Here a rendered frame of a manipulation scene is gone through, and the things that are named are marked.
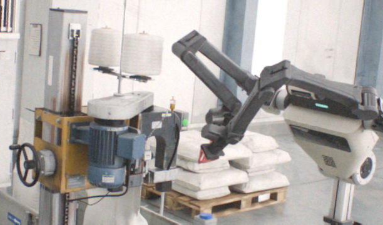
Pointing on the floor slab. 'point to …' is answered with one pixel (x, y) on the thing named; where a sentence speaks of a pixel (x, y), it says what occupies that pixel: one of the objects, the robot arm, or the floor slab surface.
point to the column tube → (61, 102)
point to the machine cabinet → (3, 89)
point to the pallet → (181, 202)
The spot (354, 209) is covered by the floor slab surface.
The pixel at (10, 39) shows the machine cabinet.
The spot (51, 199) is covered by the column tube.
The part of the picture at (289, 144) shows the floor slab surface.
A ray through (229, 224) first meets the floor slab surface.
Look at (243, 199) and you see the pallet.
